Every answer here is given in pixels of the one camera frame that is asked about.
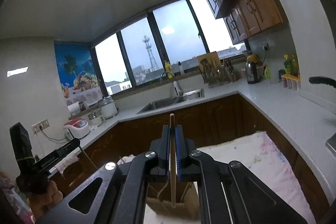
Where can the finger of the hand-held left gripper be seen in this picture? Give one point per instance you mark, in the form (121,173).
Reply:
(60,153)

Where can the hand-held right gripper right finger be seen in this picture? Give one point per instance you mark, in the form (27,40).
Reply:
(179,150)

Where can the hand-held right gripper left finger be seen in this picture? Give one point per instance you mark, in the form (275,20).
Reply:
(164,145)

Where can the wooden chopstick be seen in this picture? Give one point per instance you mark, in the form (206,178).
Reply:
(172,119)

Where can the wooden utensil holder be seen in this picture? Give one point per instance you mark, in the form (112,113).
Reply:
(162,209)

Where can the person's left hand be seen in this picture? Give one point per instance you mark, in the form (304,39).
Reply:
(50,200)

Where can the white lace cloth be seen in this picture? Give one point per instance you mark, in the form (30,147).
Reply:
(65,163)

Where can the white red rice cooker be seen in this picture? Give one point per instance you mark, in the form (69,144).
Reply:
(77,129)

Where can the steel kitchen sink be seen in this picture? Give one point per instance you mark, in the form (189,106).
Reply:
(162,104)

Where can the white box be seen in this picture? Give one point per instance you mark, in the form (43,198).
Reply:
(73,109)

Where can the small glass-lid pot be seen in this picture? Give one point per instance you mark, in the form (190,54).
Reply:
(95,119)

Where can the brown wooden base cabinets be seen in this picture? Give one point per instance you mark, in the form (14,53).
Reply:
(223,119)

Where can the person's floral clothing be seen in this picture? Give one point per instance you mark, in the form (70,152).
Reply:
(10,200)

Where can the chrome faucet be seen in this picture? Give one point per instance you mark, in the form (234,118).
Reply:
(177,87)

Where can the tall white cooker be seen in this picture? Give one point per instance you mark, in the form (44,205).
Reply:
(109,108)

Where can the white floral tablecloth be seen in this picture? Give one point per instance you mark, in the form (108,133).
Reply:
(249,150)

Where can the white soap dispenser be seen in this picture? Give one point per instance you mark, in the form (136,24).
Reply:
(181,69)

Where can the kitchen utensil rack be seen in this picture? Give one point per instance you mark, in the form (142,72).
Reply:
(212,74)

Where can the knife block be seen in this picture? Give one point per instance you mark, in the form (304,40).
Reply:
(231,74)

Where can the lattice radio tower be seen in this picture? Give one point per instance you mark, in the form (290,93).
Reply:
(148,48)

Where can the wooden cutting board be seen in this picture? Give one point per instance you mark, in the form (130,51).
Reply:
(210,56)

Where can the grey kitchen countertop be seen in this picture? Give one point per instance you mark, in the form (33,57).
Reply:
(275,108)

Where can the steel electric kettle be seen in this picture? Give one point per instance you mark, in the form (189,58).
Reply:
(252,71)

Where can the kitchen window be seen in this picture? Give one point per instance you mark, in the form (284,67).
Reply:
(183,35)

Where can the green plastic utensil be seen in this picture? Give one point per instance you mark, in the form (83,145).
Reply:
(267,72)

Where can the spice jar rack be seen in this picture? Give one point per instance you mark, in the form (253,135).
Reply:
(290,82)

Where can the green yellow bottle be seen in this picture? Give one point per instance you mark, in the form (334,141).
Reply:
(288,65)

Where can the gas stove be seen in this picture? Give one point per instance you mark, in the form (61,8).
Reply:
(332,144)

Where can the black wok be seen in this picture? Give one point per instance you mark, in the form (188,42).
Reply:
(320,81)

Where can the wall power outlet strip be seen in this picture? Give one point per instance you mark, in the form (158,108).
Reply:
(40,126)

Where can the tropical fruit wall poster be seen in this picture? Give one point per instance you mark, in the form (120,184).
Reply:
(73,66)

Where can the small wall socket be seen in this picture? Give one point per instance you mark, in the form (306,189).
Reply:
(266,46)

